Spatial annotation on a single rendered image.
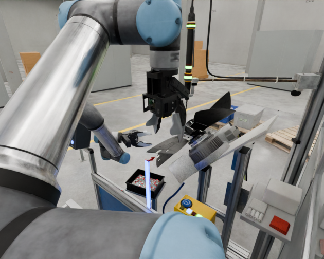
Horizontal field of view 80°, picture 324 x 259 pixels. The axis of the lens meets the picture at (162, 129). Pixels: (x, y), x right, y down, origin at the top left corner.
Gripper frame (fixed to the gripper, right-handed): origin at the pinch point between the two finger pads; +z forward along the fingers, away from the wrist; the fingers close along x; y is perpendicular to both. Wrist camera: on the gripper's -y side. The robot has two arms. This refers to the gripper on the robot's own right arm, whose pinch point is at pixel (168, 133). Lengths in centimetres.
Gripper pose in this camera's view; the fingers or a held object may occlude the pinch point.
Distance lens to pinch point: 59.6
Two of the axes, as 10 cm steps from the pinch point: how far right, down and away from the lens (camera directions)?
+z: 0.1, 8.9, 4.5
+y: -6.3, 3.5, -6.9
